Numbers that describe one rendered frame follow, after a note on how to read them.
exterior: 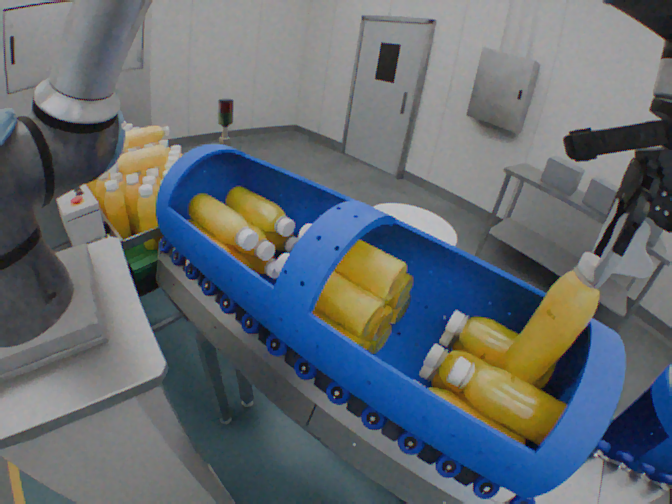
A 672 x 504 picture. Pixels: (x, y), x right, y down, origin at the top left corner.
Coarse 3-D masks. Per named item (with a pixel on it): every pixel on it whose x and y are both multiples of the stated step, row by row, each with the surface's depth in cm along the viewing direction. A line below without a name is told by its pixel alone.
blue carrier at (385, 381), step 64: (192, 192) 70; (256, 192) 83; (320, 192) 64; (192, 256) 59; (320, 256) 42; (448, 256) 52; (320, 320) 42; (448, 320) 59; (512, 320) 51; (384, 384) 37; (576, 384) 37; (448, 448) 34; (512, 448) 28; (576, 448) 24
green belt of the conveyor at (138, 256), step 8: (136, 248) 85; (144, 248) 85; (128, 256) 81; (136, 256) 82; (144, 256) 82; (152, 256) 83; (136, 264) 79; (144, 264) 81; (152, 264) 83; (136, 272) 79; (144, 272) 81; (152, 272) 83; (136, 280) 80
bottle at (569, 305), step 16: (576, 272) 30; (560, 288) 31; (576, 288) 29; (592, 288) 29; (544, 304) 34; (560, 304) 31; (576, 304) 29; (592, 304) 29; (544, 320) 33; (560, 320) 31; (576, 320) 30; (528, 336) 35; (544, 336) 33; (560, 336) 31; (576, 336) 31; (512, 352) 38; (528, 352) 35; (544, 352) 33; (560, 352) 32; (512, 368) 38; (528, 368) 35; (544, 368) 34
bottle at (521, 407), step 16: (480, 368) 38; (496, 368) 37; (464, 384) 38; (480, 384) 36; (496, 384) 35; (512, 384) 35; (528, 384) 35; (480, 400) 35; (496, 400) 34; (512, 400) 33; (528, 400) 33; (544, 400) 32; (560, 400) 33; (496, 416) 34; (512, 416) 33; (528, 416) 32; (544, 416) 31; (560, 416) 31; (528, 432) 32; (544, 432) 31
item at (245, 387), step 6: (240, 378) 124; (240, 384) 128; (246, 384) 127; (240, 390) 132; (246, 390) 130; (252, 390) 134; (240, 396) 136; (246, 396) 132; (252, 396) 137; (246, 402) 135; (252, 402) 140
